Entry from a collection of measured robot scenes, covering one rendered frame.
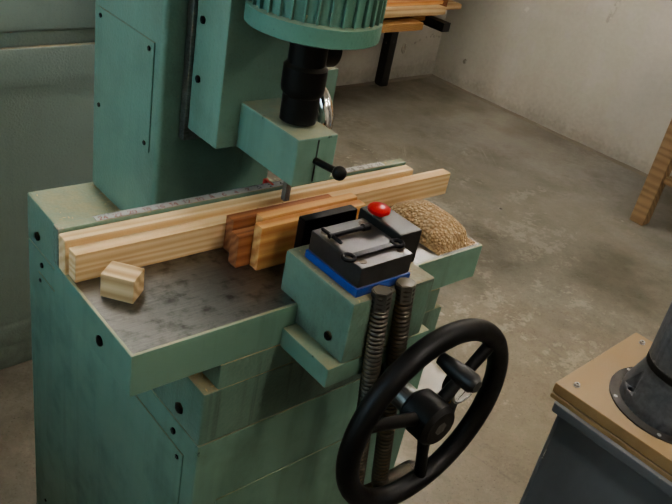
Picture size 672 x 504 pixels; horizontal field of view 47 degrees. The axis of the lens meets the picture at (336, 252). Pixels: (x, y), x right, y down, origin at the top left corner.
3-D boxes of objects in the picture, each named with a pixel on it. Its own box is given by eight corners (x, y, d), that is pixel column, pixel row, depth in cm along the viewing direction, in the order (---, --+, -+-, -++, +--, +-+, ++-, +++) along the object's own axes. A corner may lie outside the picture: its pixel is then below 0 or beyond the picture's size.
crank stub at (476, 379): (484, 390, 87) (469, 400, 86) (447, 360, 91) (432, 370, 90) (487, 375, 86) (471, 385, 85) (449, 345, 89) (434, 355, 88)
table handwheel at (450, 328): (502, 442, 112) (349, 558, 98) (408, 363, 124) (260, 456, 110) (535, 293, 94) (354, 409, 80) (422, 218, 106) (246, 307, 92)
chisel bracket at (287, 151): (289, 197, 104) (299, 140, 100) (233, 155, 112) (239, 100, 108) (331, 189, 109) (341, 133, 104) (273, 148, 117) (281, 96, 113)
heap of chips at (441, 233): (438, 255, 115) (444, 234, 113) (376, 213, 123) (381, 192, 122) (477, 243, 121) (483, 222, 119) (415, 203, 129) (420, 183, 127)
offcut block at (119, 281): (99, 296, 92) (100, 273, 90) (111, 282, 95) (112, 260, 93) (133, 304, 92) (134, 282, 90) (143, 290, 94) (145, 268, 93)
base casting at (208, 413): (195, 449, 99) (201, 396, 95) (25, 237, 134) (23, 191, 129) (431, 349, 127) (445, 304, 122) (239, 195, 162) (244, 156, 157)
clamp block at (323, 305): (338, 366, 93) (351, 306, 89) (274, 307, 101) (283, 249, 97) (422, 332, 102) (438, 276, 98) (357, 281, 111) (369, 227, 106)
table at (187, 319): (168, 454, 81) (172, 411, 78) (51, 301, 99) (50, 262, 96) (520, 307, 118) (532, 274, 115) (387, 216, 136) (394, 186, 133)
